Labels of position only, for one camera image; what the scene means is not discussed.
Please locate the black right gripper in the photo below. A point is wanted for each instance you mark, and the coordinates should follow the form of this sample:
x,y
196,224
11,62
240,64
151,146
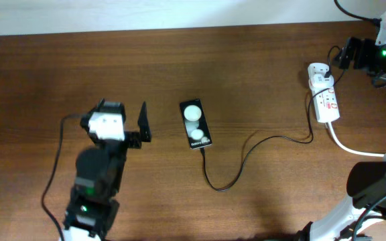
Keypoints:
x,y
360,47

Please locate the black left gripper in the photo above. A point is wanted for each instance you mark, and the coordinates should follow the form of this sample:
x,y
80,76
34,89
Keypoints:
x,y
135,136

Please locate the black smartphone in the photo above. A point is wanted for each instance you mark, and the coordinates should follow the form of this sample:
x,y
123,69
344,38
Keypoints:
x,y
195,124

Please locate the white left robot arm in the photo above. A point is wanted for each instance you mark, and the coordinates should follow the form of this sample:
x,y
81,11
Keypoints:
x,y
92,207

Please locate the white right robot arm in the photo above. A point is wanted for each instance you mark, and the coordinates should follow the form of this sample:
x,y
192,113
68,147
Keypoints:
x,y
365,200

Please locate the white USB charger adapter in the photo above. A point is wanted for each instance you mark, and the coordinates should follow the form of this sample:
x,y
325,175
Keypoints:
x,y
320,82

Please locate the white power strip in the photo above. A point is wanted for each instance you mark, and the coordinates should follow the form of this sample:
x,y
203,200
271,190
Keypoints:
x,y
325,103

